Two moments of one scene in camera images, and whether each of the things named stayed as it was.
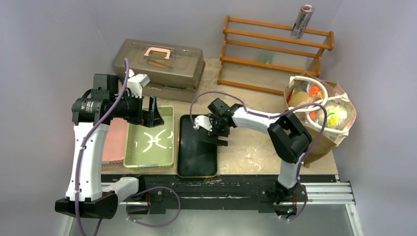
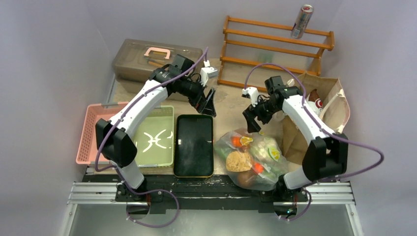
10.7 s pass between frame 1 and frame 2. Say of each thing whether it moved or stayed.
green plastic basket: stayed
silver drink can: stayed
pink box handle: stayed
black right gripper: moved
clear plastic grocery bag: moved
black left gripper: moved
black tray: stayed
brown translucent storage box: stayed
